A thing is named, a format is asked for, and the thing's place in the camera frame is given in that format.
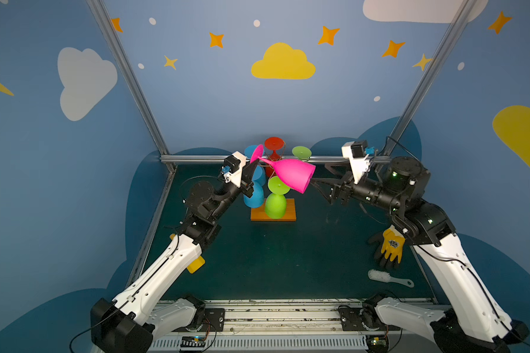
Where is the green wine glass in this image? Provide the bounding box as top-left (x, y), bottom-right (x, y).
top-left (291, 146), bottom-right (312, 161)
top-left (264, 176), bottom-right (291, 219)

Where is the pink wine glass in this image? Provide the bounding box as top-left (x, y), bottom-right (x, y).
top-left (250, 145), bottom-right (316, 194)

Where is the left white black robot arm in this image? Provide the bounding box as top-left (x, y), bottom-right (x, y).
top-left (91, 157), bottom-right (258, 352)

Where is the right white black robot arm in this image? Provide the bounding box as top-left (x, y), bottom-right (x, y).
top-left (311, 156), bottom-right (530, 352)

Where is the back blue wine glass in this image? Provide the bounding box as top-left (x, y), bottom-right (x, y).
top-left (244, 145), bottom-right (266, 186)

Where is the blue wine glass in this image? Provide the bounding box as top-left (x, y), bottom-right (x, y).
top-left (244, 145), bottom-right (266, 186)
top-left (244, 175), bottom-right (266, 209)

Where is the front blue wine glass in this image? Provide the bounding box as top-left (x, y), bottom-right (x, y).
top-left (244, 175), bottom-right (266, 209)

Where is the red wine glass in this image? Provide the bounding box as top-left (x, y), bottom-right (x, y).
top-left (264, 137), bottom-right (285, 161)

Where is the yellow black work glove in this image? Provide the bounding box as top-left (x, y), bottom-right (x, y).
top-left (367, 225), bottom-right (406, 269)

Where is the back aluminium crossbar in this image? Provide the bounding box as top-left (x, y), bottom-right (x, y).
top-left (160, 154), bottom-right (392, 165)

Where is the yellow toy shovel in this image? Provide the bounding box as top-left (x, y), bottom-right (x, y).
top-left (169, 234), bottom-right (206, 274)

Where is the white cleaning brush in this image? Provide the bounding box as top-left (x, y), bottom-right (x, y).
top-left (367, 269), bottom-right (415, 288)

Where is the right small circuit board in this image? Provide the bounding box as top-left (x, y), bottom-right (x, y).
top-left (366, 336), bottom-right (389, 353)

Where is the small circuit board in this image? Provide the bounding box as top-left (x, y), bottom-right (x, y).
top-left (179, 335), bottom-right (211, 352)
top-left (366, 336), bottom-right (389, 353)

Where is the left small circuit board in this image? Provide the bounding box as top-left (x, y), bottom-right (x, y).
top-left (179, 335), bottom-right (211, 352)

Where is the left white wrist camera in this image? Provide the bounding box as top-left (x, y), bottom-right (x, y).
top-left (222, 151), bottom-right (247, 188)

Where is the wooden base wire glass rack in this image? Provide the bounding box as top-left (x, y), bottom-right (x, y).
top-left (250, 154), bottom-right (297, 222)

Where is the aluminium rail base frame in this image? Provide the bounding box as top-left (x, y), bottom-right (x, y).
top-left (90, 299), bottom-right (473, 353)

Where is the right aluminium frame post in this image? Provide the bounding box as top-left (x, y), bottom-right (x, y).
top-left (379, 0), bottom-right (480, 159)

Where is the aluminium frame post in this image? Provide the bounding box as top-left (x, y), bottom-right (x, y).
top-left (86, 0), bottom-right (169, 157)
top-left (379, 0), bottom-right (480, 159)

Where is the left aluminium frame post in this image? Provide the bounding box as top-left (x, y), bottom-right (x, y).
top-left (86, 0), bottom-right (169, 157)

